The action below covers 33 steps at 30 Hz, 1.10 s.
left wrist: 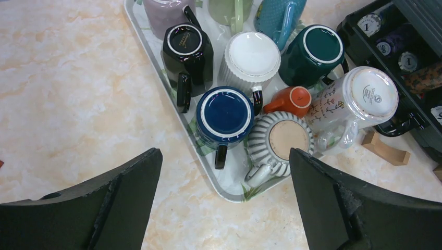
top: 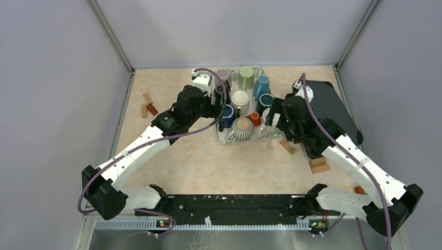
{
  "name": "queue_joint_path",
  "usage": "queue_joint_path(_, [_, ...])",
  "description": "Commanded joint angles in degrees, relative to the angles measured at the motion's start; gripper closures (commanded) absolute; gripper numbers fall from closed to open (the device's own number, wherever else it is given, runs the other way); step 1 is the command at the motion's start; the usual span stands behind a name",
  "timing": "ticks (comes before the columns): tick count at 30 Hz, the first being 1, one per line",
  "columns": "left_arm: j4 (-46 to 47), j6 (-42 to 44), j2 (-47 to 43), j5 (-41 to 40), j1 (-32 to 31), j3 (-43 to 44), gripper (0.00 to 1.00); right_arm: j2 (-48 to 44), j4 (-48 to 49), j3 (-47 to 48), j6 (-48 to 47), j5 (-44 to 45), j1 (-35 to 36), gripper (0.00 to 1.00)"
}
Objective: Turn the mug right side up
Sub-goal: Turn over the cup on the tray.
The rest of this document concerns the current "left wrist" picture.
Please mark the small orange cup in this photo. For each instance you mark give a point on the small orange cup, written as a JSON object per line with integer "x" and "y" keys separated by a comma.
{"x": 295, "y": 100}

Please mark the light blue dotted mug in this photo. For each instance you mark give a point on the light blue dotted mug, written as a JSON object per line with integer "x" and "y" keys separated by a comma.
{"x": 278, "y": 18}

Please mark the black octagonal mug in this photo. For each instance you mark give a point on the black octagonal mug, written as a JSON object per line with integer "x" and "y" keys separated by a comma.
{"x": 188, "y": 58}

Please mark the black poker chip case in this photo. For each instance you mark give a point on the black poker chip case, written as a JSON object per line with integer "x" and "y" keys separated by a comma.
{"x": 400, "y": 38}

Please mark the white ribbed mug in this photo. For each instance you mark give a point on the white ribbed mug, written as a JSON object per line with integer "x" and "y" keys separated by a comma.
{"x": 250, "y": 62}

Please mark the grey striped mug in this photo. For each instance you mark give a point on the grey striped mug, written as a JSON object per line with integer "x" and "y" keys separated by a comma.
{"x": 269, "y": 144}

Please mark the light wooden block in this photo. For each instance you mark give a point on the light wooden block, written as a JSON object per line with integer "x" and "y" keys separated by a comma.
{"x": 390, "y": 154}

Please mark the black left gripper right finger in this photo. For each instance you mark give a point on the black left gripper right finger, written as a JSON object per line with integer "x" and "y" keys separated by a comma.
{"x": 340, "y": 211}

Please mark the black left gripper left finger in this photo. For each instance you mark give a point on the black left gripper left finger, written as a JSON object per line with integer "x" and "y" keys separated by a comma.
{"x": 109, "y": 211}

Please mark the floral white serving tray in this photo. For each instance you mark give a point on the floral white serving tray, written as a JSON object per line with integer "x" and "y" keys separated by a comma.
{"x": 229, "y": 182}

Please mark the navy blue mug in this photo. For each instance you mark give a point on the navy blue mug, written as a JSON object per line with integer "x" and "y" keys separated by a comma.
{"x": 224, "y": 118}

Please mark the light green mug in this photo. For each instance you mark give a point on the light green mug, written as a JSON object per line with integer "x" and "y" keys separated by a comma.
{"x": 231, "y": 13}

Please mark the dark green mug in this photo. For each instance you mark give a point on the dark green mug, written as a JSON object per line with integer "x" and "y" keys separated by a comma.
{"x": 312, "y": 55}

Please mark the lilac mug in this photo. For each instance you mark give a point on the lilac mug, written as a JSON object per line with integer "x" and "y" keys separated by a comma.
{"x": 165, "y": 14}

